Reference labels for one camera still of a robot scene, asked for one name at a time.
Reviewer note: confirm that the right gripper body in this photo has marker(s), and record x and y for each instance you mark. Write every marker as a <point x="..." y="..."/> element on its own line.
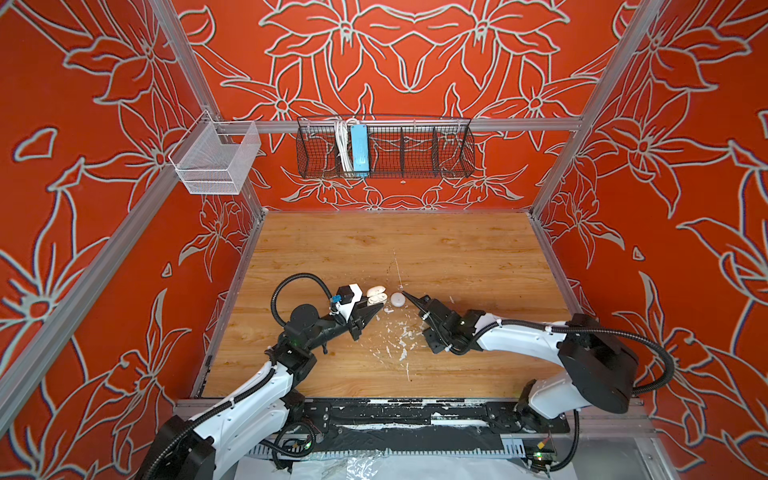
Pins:
<point x="436" y="342"/>

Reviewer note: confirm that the black wire basket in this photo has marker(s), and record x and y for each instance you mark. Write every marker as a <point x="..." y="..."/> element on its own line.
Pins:
<point x="400" y="147"/>

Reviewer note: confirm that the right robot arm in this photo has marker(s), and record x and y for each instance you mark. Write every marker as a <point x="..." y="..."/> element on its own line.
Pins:
<point x="598" y="368"/>

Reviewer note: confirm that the white earbud charging case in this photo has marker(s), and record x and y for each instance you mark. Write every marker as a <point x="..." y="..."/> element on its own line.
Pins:
<point x="376" y="295"/>

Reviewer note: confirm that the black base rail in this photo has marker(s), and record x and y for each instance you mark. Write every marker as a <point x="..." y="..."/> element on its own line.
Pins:
<point x="461" y="427"/>

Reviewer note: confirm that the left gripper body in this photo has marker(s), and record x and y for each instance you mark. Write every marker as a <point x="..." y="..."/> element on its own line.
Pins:
<point x="330" y="326"/>

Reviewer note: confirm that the white round puck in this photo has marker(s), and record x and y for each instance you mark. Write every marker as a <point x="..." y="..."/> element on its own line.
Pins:
<point x="398" y="300"/>

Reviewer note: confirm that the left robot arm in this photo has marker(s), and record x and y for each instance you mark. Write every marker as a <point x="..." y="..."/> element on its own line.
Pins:
<point x="264" y="410"/>

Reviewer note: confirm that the blue white box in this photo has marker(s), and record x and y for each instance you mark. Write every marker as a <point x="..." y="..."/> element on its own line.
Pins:
<point x="360" y="149"/>

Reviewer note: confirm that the clear plastic bin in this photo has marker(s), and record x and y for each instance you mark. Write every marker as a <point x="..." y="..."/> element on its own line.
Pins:
<point x="214" y="157"/>

